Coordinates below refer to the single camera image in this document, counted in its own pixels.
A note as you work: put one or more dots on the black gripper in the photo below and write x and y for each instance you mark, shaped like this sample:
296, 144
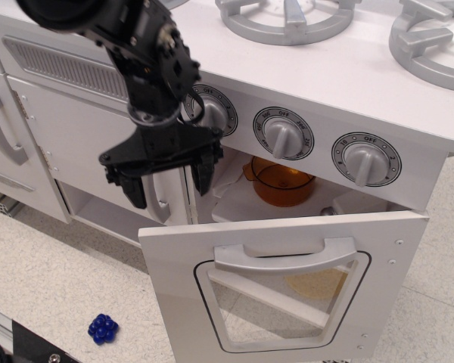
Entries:
150, 150

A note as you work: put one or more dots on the grey oven door handle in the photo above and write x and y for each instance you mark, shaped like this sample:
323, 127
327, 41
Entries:
336, 251

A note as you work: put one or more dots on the white oven door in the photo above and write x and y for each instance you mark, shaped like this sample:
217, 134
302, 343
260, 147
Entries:
212, 315

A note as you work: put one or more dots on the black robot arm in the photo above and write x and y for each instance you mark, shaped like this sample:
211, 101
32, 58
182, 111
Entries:
145, 46

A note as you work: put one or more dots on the grey left stove knob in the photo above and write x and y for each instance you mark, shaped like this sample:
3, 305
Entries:
219, 111

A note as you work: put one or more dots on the grey stove knob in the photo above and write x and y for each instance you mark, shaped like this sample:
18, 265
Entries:
283, 133
219, 111
366, 159

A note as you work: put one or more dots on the white cabinet door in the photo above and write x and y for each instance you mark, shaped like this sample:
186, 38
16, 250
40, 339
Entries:
74, 134

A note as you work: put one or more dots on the orange transparent toy pot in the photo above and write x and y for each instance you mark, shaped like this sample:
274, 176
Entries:
278, 185

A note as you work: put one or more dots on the grey middle stove knob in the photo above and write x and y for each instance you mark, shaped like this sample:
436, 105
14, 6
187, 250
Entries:
283, 133

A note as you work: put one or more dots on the grey vent panel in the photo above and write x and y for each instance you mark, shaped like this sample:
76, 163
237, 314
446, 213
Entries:
67, 68

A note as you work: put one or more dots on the blue toy grape cluster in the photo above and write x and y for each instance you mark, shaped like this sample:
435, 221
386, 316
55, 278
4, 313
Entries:
103, 329

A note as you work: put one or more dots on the white toy kitchen unit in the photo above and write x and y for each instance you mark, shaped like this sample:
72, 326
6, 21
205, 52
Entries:
348, 83

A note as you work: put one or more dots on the grey sink basin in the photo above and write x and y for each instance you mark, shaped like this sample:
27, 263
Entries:
171, 4

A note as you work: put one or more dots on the grey right stove knob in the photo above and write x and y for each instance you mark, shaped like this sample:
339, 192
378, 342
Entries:
366, 159

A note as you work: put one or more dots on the grey right burner grate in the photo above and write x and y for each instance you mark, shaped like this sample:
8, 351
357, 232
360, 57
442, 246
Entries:
422, 41

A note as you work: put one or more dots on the grey cabinet door handle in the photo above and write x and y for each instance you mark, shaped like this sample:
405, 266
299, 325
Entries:
158, 206

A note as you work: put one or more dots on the aluminium frame rail left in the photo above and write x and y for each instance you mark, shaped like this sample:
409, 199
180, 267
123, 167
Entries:
9, 206

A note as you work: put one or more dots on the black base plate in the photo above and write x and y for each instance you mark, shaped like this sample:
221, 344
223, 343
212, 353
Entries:
30, 347

